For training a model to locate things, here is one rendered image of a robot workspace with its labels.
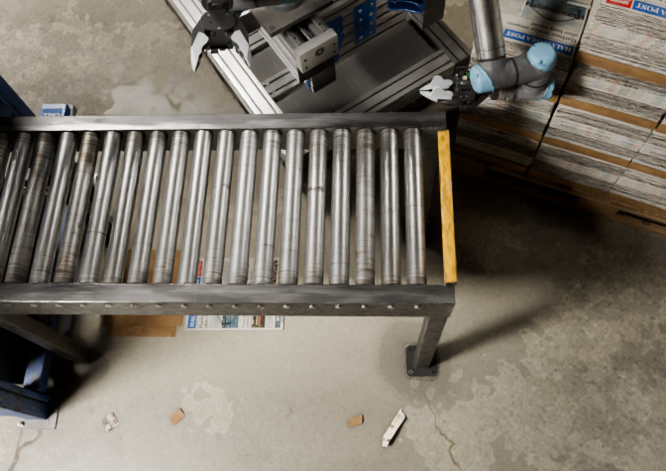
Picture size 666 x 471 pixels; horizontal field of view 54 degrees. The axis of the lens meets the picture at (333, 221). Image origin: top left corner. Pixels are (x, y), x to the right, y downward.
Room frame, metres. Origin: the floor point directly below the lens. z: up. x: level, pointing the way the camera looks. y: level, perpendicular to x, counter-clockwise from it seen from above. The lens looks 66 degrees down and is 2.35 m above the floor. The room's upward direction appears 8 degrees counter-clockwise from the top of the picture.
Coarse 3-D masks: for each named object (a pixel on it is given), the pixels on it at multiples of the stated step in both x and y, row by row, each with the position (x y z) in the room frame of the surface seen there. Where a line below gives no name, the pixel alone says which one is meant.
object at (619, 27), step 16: (608, 0) 1.04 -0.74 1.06; (624, 0) 1.03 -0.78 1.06; (640, 0) 1.03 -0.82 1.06; (656, 0) 1.02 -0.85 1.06; (592, 16) 1.07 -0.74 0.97; (608, 16) 1.02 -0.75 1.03; (624, 16) 1.00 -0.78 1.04; (640, 16) 0.99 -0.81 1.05; (656, 16) 0.97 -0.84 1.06; (592, 32) 1.03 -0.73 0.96; (608, 32) 1.02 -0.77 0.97; (624, 32) 1.00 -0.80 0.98; (640, 32) 0.98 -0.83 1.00; (656, 32) 0.96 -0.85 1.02; (592, 48) 1.03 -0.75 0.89; (608, 48) 1.01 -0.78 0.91; (624, 48) 0.99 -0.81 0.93; (640, 48) 0.97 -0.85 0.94; (656, 48) 0.95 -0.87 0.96; (640, 64) 0.96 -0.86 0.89; (656, 64) 0.94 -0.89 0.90
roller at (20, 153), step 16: (16, 144) 1.06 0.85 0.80; (32, 144) 1.07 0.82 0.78; (16, 160) 1.01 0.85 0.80; (16, 176) 0.96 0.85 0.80; (16, 192) 0.91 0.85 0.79; (0, 208) 0.86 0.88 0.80; (16, 208) 0.87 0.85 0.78; (0, 224) 0.82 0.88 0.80; (0, 240) 0.77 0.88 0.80; (0, 256) 0.73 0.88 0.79; (0, 272) 0.69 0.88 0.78
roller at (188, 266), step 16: (208, 144) 0.97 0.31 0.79; (192, 160) 0.93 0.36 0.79; (208, 160) 0.93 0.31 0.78; (192, 176) 0.88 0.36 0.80; (208, 176) 0.88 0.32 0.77; (192, 192) 0.83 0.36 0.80; (192, 208) 0.78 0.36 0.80; (192, 224) 0.73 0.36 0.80; (192, 240) 0.69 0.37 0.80; (192, 256) 0.65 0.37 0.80; (192, 272) 0.60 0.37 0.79
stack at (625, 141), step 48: (528, 0) 1.27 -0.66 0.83; (576, 0) 1.25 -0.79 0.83; (528, 48) 1.11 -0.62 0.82; (576, 48) 1.08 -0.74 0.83; (576, 96) 1.03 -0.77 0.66; (624, 96) 0.97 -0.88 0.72; (480, 144) 1.15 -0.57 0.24; (528, 144) 1.07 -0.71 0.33; (576, 144) 1.00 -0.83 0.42; (624, 144) 0.93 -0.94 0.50; (528, 192) 1.03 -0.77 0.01; (576, 192) 0.95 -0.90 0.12; (624, 192) 0.88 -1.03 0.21
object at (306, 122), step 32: (0, 128) 1.12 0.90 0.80; (32, 128) 1.11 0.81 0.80; (64, 128) 1.09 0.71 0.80; (96, 128) 1.07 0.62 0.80; (128, 128) 1.06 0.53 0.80; (160, 128) 1.04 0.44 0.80; (192, 128) 1.03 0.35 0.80; (224, 128) 1.01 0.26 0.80; (256, 128) 1.00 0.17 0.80; (288, 128) 0.98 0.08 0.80; (320, 128) 0.97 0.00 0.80; (352, 128) 0.95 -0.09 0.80; (384, 128) 0.94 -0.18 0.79
